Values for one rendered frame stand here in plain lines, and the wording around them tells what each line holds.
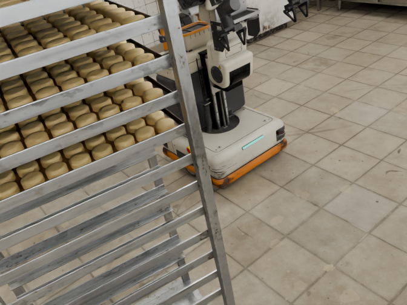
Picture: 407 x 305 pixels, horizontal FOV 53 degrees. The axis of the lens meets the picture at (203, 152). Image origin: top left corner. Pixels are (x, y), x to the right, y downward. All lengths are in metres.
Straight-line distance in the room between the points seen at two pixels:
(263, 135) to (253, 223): 0.60
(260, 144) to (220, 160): 0.33
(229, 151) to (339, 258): 0.88
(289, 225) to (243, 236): 0.27
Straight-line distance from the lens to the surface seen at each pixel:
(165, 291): 1.97
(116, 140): 1.04
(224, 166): 2.50
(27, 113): 0.90
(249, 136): 2.62
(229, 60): 2.37
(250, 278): 2.13
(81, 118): 0.98
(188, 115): 0.98
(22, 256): 1.59
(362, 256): 2.23
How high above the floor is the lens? 1.63
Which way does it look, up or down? 32 degrees down
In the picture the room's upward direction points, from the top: 11 degrees counter-clockwise
